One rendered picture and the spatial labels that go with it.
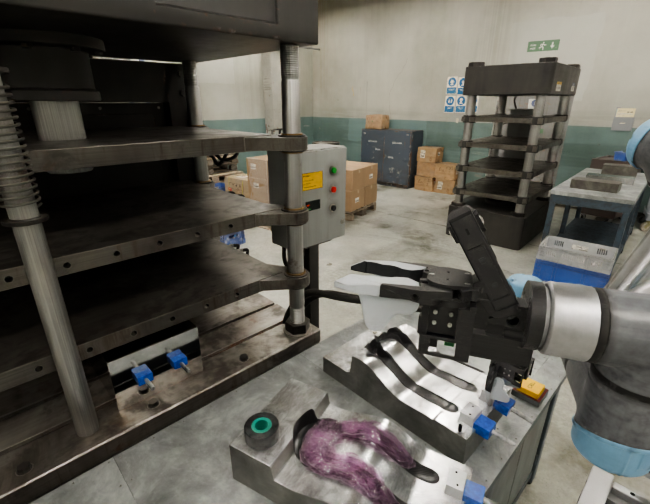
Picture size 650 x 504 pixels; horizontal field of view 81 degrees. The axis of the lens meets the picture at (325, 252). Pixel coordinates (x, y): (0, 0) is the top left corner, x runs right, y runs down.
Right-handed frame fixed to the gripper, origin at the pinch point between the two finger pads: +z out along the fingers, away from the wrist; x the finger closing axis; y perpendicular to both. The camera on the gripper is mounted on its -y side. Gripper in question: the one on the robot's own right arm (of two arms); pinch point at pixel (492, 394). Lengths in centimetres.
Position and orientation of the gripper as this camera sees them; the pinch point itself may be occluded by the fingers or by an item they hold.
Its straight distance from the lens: 119.3
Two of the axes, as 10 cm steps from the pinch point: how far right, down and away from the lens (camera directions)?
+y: 6.9, 2.6, -6.7
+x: 7.2, -2.5, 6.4
